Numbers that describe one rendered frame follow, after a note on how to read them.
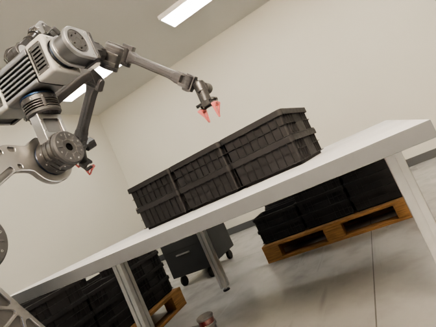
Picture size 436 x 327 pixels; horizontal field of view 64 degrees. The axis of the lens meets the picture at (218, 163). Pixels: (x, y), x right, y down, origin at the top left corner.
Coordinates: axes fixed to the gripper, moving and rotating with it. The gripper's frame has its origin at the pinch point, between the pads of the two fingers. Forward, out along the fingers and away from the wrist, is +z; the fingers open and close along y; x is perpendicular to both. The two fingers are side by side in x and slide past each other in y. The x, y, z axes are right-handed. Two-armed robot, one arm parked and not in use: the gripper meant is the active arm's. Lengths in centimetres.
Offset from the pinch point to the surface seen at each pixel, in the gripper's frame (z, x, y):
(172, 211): 33.6, 21.6, 30.0
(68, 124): -149, -227, 340
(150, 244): 39, 75, 1
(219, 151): 18.3, 22.4, -6.6
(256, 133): 18.5, 22.9, -25.3
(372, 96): 10, -330, -57
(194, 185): 27.1, 23.1, 11.8
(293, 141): 28, 22, -37
